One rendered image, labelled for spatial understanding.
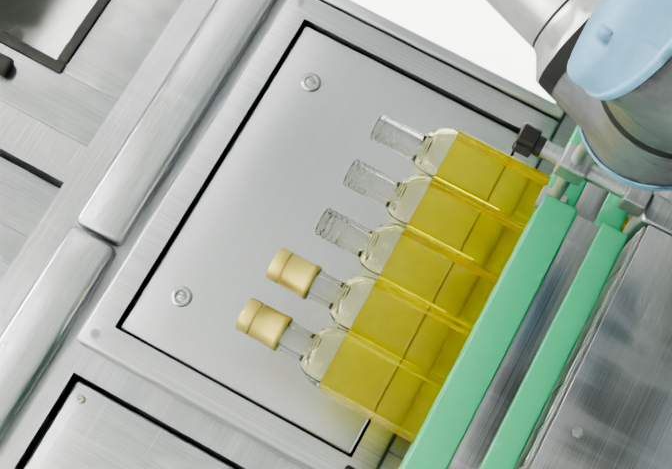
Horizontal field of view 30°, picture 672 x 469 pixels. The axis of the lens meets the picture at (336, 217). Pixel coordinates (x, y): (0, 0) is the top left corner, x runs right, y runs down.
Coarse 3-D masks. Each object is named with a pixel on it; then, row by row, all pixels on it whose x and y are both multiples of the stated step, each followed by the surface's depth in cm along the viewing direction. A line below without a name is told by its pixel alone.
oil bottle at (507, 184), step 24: (432, 144) 122; (456, 144) 122; (480, 144) 122; (432, 168) 121; (456, 168) 121; (480, 168) 121; (504, 168) 122; (528, 168) 122; (480, 192) 121; (504, 192) 121; (528, 192) 121; (528, 216) 120
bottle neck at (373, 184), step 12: (360, 168) 122; (372, 168) 123; (348, 180) 122; (360, 180) 122; (372, 180) 122; (384, 180) 122; (396, 180) 123; (360, 192) 123; (372, 192) 122; (384, 192) 122; (384, 204) 122
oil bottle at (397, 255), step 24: (384, 240) 119; (408, 240) 119; (432, 240) 119; (360, 264) 120; (384, 264) 118; (408, 264) 118; (432, 264) 118; (456, 264) 118; (408, 288) 118; (432, 288) 117; (456, 288) 117; (480, 288) 117; (456, 312) 117; (480, 312) 117
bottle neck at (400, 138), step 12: (384, 120) 124; (396, 120) 125; (372, 132) 124; (384, 132) 124; (396, 132) 124; (408, 132) 124; (384, 144) 125; (396, 144) 124; (408, 144) 124; (408, 156) 124
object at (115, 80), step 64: (0, 0) 147; (64, 0) 147; (128, 0) 147; (192, 0) 146; (256, 0) 143; (0, 64) 142; (64, 64) 144; (128, 64) 145; (192, 64) 141; (0, 128) 140; (64, 128) 142; (128, 128) 140; (192, 128) 139; (0, 192) 140; (64, 192) 138; (128, 192) 136; (0, 256) 137; (64, 256) 133; (0, 320) 133; (64, 320) 131; (0, 384) 129; (64, 384) 131; (128, 384) 132; (0, 448) 129; (64, 448) 130; (128, 448) 131; (192, 448) 131; (256, 448) 130
